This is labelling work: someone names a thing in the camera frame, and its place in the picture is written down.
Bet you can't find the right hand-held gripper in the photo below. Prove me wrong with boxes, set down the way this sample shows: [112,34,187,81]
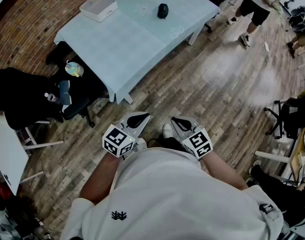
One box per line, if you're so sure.
[170,115,214,160]

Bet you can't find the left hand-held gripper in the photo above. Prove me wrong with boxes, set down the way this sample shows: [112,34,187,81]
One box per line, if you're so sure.
[102,112,151,158]

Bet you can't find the black glasses case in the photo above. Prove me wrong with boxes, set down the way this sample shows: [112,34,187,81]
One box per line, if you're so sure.
[156,3,170,20]

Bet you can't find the person's left forearm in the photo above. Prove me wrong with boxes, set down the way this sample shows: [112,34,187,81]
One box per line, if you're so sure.
[79,150,124,205]

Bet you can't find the person's right forearm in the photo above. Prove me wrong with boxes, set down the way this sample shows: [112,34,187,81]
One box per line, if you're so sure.
[199,153,250,192]

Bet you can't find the person's white shoe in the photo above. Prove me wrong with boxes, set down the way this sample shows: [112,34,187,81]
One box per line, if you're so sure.
[161,122,174,139]
[136,137,149,151]

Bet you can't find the person's black trousers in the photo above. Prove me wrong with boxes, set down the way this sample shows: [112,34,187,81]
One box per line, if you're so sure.
[146,136,191,155]

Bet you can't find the black office chair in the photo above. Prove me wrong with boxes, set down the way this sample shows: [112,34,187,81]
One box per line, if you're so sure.
[44,40,111,129]

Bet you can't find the light blue flowered tablecloth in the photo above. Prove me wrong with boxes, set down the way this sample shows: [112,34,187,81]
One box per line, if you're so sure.
[53,0,221,105]

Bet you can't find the yellow teal plush toy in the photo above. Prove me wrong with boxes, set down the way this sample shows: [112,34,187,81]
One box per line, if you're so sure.
[64,60,85,78]

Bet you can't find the white-capped bottle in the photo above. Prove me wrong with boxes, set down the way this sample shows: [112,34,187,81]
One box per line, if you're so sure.
[43,91,61,105]

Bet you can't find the black metal chair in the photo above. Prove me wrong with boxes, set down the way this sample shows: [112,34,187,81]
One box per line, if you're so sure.
[263,96,305,140]

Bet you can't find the wooden cluttered desk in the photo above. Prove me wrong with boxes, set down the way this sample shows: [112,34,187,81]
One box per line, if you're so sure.
[254,126,305,197]

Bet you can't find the white power strip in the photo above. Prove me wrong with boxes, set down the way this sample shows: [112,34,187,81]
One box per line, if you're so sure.
[263,31,271,53]

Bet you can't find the white rectangular box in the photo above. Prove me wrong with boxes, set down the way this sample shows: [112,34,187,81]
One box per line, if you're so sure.
[79,0,119,23]

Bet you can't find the white side table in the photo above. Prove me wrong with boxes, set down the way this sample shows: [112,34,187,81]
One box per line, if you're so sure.
[0,122,65,197]

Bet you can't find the red object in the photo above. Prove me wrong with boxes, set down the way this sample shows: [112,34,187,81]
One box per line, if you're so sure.
[0,182,14,200]

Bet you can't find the black drum set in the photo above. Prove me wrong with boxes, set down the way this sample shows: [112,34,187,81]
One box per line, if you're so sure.
[279,0,305,35]

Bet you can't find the grey strap buckle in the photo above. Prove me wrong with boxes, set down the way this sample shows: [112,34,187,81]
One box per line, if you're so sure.
[257,202,277,215]

